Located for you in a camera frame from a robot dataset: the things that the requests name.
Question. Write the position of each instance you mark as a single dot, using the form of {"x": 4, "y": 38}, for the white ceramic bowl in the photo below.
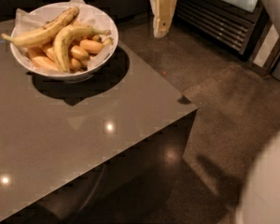
{"x": 65, "y": 76}

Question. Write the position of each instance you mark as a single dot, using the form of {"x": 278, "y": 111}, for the orange banana lower left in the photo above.
{"x": 40, "y": 59}

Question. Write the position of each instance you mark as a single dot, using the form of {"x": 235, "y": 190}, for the small orange banana right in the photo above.
{"x": 92, "y": 47}

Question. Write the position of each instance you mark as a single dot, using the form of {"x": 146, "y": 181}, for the black glass door refrigerator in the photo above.
{"x": 244, "y": 26}

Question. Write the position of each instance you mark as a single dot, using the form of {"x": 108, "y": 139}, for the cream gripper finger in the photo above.
{"x": 163, "y": 12}

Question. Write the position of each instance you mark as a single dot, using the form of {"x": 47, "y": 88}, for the small orange banana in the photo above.
{"x": 79, "y": 53}
{"x": 92, "y": 47}

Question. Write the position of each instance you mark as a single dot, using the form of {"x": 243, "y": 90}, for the curved spotted yellow banana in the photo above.
{"x": 65, "y": 37}

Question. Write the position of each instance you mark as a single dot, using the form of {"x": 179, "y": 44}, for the long upper yellow banana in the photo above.
{"x": 45, "y": 33}

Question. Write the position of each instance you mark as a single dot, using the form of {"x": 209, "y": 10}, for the white paper bowl liner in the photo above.
{"x": 95, "y": 16}

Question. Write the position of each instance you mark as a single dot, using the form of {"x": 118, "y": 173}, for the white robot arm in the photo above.
{"x": 238, "y": 115}

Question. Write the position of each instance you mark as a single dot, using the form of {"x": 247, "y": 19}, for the small orange banana middle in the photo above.
{"x": 79, "y": 53}

